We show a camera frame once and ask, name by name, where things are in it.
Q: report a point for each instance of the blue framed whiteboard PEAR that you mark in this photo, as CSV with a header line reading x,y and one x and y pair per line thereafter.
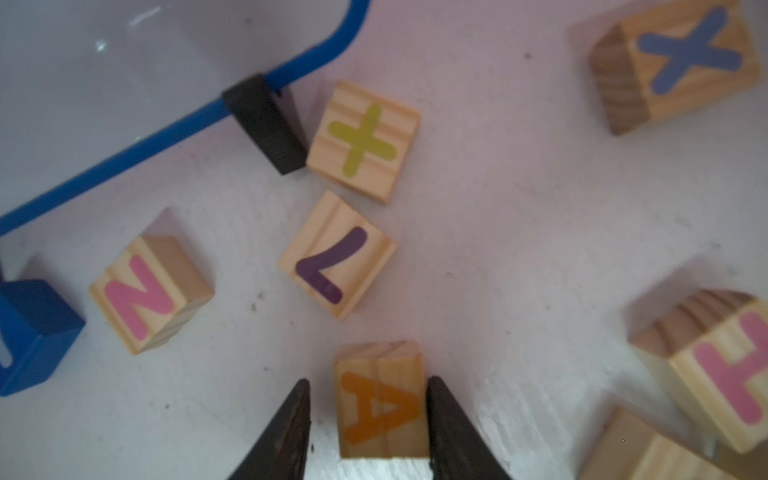
x,y
90,89

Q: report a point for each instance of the wooden block purple L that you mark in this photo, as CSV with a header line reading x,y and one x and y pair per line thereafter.
x,y
336,255

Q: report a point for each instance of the wooden block pink N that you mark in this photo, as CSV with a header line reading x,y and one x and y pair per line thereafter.
x,y
150,291

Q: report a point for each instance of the wooden block pink H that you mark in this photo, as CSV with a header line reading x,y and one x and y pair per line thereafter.
x,y
709,353

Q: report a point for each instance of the wooden block green plus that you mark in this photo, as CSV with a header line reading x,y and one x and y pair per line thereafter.
x,y
363,140

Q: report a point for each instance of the wooden block blue X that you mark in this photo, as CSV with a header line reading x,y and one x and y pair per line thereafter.
x,y
672,59

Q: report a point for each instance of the wooden block orange O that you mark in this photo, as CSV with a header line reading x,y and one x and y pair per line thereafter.
x,y
746,466

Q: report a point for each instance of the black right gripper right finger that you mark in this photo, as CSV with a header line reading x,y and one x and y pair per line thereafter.
x,y
457,451

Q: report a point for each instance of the blue block number 7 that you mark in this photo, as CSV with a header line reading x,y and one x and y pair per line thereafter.
x,y
38,327

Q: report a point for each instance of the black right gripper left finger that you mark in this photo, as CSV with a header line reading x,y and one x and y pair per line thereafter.
x,y
280,452

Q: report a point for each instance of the wooden block orange A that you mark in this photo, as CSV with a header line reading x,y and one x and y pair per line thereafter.
x,y
380,394

